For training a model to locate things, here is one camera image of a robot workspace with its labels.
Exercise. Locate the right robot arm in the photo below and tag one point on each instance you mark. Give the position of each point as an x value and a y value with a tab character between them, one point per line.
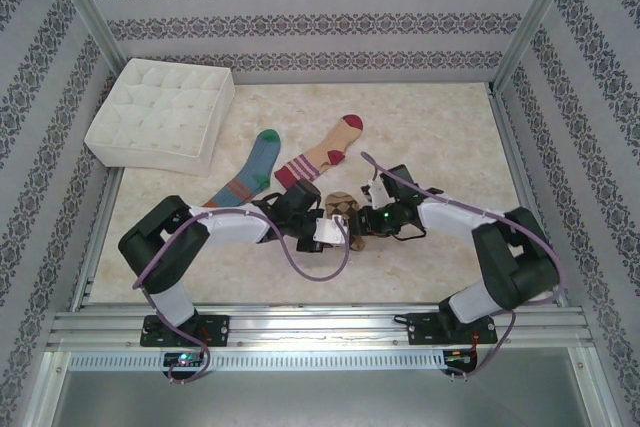
515	262

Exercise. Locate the aluminium side rail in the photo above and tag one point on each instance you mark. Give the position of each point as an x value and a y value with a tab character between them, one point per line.
512	147
101	237

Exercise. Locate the brown argyle sock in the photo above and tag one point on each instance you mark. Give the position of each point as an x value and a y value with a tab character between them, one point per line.
342	204

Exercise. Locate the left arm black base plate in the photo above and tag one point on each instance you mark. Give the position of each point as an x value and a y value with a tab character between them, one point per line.
217	329

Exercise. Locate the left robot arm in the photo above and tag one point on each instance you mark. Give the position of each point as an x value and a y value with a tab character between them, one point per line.
165	247

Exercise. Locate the aluminium mounting rail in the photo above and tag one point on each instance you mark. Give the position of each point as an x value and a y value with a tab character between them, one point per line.
320	327

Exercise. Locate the right aluminium side rail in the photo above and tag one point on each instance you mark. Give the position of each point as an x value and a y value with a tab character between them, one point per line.
512	147

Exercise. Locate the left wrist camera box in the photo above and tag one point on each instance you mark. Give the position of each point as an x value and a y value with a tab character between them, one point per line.
327	232

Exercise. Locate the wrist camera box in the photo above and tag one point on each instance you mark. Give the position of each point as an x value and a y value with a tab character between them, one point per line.
376	192
327	232

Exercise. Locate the tan sock maroon stripes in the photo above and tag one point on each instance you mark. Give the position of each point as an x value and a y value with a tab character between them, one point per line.
330	147

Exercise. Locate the grey sheet metal tray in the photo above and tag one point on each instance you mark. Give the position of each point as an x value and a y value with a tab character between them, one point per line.
320	397

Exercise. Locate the white fabric organizer box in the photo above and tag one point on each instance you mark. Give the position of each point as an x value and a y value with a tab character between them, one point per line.
160	112

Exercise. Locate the right aluminium frame post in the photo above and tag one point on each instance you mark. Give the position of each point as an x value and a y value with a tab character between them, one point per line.
540	7

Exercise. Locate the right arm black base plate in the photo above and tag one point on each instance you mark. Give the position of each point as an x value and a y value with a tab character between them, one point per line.
425	329

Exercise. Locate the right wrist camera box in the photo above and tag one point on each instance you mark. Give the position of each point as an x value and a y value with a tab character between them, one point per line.
376	192

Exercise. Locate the blue sock green toe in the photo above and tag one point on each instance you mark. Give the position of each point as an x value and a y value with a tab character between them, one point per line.
262	157

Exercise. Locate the left aluminium side rail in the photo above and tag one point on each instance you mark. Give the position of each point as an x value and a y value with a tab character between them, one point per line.
101	237

